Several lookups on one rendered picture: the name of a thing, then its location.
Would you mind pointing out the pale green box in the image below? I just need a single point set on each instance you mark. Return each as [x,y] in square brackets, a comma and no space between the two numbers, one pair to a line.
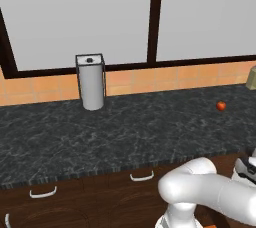
[252,80]

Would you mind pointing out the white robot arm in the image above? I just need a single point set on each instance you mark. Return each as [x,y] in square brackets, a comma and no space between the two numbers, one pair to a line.
[200,188]

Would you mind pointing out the dark wooden cupboard door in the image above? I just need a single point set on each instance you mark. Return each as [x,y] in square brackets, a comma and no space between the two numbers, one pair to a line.
[133,215]
[50,218]

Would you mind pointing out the dark framed window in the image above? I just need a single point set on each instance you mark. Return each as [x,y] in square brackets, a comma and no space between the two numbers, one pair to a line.
[155,22]

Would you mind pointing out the white paper towel roll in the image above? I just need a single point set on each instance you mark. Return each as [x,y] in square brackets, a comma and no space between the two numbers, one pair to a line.
[91,85]

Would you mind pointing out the dark wooden drawer front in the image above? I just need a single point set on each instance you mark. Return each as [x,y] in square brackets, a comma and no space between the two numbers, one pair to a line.
[80,188]
[140,188]

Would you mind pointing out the red tomato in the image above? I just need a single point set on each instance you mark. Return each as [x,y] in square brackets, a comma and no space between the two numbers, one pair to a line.
[221,106]

